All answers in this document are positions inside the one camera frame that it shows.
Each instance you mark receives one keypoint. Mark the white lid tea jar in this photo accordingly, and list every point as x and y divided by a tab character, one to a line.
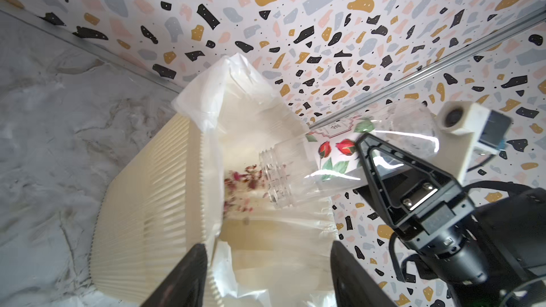
325	161

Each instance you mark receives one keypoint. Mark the dried flower tea pile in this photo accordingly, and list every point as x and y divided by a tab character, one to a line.
245	191

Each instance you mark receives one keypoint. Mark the cream ribbed trash bin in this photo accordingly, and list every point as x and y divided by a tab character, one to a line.
167	199

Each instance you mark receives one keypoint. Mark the white plastic bin liner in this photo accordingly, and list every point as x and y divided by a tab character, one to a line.
271	257

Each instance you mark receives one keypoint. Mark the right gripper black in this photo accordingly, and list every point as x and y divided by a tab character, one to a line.
425	207

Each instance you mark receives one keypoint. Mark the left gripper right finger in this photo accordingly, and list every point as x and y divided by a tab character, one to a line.
353	286

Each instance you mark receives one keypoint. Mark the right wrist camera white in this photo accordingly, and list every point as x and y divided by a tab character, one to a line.
466	130

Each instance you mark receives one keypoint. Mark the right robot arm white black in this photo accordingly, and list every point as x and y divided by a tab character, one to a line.
491	255

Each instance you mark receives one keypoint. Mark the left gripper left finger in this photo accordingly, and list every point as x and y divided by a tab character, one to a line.
185	285

